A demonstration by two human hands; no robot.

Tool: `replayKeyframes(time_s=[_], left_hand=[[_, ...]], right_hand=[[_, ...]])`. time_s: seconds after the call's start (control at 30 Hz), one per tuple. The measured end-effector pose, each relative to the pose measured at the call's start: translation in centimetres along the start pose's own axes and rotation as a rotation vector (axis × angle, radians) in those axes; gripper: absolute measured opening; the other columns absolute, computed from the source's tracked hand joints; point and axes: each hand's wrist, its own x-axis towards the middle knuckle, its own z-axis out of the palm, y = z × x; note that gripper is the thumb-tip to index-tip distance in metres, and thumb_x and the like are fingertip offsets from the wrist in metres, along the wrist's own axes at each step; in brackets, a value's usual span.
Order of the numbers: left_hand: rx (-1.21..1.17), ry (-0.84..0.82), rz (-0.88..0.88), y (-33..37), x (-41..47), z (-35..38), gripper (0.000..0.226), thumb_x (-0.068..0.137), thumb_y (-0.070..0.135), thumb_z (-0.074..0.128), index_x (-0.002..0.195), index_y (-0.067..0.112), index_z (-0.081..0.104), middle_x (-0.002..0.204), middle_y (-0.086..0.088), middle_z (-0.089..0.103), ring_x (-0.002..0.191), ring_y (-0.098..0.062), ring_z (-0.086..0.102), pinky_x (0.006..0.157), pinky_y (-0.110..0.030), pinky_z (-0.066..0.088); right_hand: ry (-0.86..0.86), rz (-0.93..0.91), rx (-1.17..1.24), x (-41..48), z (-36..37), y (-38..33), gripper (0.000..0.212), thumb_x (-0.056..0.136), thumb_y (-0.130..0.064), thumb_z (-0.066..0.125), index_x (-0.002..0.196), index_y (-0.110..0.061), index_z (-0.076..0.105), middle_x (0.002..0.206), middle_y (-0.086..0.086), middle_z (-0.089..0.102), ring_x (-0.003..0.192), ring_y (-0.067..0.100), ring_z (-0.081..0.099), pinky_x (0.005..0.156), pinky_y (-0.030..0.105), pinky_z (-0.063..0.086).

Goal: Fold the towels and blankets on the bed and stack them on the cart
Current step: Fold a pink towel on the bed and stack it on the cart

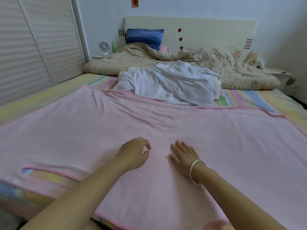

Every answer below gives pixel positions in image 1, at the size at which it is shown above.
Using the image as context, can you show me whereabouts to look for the person's left hand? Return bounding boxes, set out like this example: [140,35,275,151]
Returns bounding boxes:
[114,137,152,172]

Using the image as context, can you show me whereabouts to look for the person's right hand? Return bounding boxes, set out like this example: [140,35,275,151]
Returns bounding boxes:
[168,140,206,180]

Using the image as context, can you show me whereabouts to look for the pink towel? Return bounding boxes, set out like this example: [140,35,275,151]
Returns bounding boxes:
[0,85,307,230]

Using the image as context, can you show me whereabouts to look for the white towel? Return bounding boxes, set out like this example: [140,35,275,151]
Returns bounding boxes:
[114,60,223,106]

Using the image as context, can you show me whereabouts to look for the person's right forearm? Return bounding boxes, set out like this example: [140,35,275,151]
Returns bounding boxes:
[194,165,288,230]

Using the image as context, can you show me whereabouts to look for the person's left forearm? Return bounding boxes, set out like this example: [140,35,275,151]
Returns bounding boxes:
[19,160,128,230]

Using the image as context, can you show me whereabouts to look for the striped pastel bed sheet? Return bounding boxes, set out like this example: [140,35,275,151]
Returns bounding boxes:
[0,73,307,230]

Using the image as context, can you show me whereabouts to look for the beige quilt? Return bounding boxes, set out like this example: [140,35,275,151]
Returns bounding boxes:
[83,43,281,90]

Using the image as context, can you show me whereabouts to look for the small white desk fan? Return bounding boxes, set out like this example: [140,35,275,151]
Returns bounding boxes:
[98,41,111,56]

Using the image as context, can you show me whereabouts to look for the blue pillow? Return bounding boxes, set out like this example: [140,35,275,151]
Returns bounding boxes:
[126,28,165,51]

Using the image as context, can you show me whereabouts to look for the cream plush toy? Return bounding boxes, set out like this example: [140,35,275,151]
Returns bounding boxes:
[244,51,265,70]

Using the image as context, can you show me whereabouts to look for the white nightstand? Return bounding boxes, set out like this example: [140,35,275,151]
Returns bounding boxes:
[264,68,295,87]

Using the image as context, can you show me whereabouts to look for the white headboard with red dots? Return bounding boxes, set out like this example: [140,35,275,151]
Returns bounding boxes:
[124,16,258,60]

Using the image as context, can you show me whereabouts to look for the silver bracelet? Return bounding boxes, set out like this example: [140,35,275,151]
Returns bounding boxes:
[189,159,207,186]

